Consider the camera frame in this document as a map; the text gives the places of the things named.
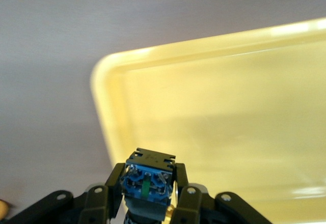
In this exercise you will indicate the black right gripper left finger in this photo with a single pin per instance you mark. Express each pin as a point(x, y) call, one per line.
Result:
point(98, 203)

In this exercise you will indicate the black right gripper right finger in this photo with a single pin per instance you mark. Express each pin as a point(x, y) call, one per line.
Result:
point(189, 203)

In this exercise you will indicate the yellow plastic tray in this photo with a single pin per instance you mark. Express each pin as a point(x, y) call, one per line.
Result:
point(229, 107)

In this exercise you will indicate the yellow push button switch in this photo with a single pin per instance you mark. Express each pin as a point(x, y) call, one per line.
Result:
point(142, 180)

